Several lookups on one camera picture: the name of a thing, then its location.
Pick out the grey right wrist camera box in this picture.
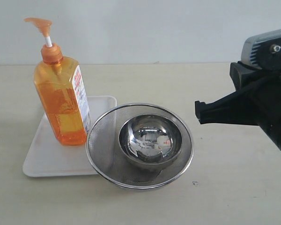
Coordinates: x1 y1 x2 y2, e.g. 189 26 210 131
241 29 281 71

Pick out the orange dish soap pump bottle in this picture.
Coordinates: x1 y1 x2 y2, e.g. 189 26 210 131
24 17 91 145

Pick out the steel mesh strainer basket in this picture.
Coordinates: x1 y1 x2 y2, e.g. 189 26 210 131
86 103 194 190

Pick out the small stainless steel bowl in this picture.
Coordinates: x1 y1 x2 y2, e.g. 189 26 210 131
118 113 183 171

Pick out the white rectangular plastic tray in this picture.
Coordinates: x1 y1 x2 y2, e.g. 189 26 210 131
22 95 118 178

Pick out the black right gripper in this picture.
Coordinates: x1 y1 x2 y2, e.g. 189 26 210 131
194 62 281 151

